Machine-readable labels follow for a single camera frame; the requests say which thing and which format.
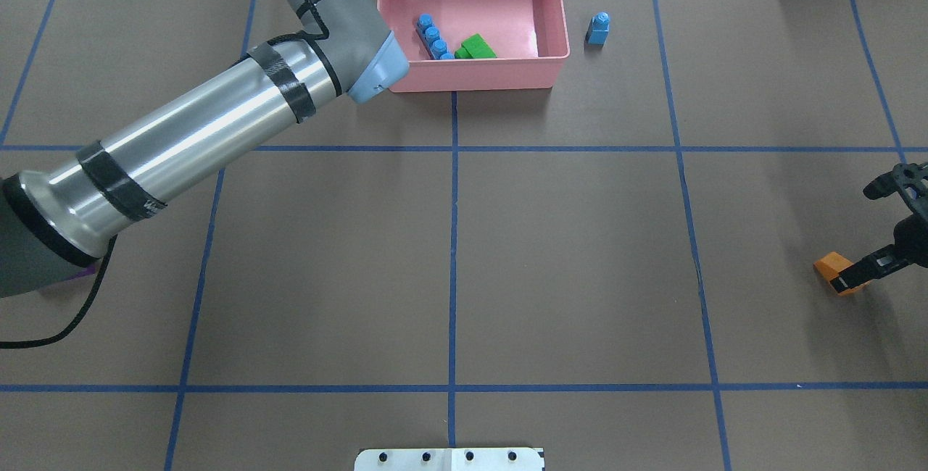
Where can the purple sloped block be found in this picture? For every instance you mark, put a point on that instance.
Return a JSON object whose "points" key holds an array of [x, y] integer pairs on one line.
{"points": [[86, 272]]}

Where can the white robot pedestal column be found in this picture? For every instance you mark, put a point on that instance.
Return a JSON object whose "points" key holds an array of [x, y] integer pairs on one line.
{"points": [[473, 458]]}

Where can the green block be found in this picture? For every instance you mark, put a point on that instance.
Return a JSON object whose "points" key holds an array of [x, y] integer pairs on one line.
{"points": [[475, 47]]}

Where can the long blue four-stud block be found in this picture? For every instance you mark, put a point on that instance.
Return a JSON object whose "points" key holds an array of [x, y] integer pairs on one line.
{"points": [[431, 38]]}

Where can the orange sloped block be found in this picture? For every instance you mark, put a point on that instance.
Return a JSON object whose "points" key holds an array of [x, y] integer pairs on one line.
{"points": [[829, 268]]}

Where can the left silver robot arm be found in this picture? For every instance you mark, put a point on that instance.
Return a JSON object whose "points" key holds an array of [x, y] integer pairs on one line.
{"points": [[56, 224]]}

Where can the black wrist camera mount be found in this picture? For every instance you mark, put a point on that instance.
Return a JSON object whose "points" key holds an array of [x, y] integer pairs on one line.
{"points": [[909, 181]]}

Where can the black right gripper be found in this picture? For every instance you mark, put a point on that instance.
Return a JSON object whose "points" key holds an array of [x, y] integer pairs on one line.
{"points": [[915, 231]]}

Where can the pink plastic box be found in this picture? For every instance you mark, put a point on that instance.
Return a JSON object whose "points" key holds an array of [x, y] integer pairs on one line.
{"points": [[529, 37]]}

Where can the small blue single-stud block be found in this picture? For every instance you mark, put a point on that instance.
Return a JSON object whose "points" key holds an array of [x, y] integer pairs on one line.
{"points": [[599, 29]]}

